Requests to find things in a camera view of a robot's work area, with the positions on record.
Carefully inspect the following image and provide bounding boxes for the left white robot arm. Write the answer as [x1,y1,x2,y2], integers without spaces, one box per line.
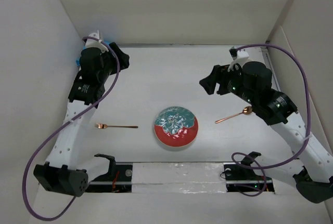
[33,39,130,197]

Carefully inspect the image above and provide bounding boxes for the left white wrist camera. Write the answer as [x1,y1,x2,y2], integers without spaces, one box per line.
[82,30,108,53]

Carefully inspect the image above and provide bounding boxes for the aluminium rail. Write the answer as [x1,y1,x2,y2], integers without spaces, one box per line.
[90,177,264,186]

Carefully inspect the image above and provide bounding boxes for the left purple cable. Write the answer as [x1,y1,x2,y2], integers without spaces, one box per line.
[22,36,121,221]

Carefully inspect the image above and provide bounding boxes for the copper spoon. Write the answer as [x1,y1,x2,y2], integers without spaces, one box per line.
[214,106,252,124]

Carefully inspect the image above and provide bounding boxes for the copper fork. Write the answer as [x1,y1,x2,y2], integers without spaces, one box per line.
[94,123,138,129]

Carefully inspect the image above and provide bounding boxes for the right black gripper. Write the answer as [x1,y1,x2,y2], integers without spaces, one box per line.
[198,61,257,105]

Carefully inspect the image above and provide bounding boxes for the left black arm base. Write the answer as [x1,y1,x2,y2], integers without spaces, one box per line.
[85,154,133,193]

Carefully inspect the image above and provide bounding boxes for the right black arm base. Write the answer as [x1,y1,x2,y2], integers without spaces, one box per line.
[220,162,275,196]

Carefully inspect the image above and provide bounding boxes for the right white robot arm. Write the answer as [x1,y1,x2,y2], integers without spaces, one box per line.
[199,61,332,204]

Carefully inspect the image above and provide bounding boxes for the red and teal plate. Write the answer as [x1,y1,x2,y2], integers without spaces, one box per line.
[152,106,199,151]

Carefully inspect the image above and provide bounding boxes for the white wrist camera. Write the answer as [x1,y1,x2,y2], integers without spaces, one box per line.
[227,46,251,72]
[82,30,108,53]

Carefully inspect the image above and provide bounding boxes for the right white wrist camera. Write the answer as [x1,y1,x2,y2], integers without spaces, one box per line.
[227,46,251,72]

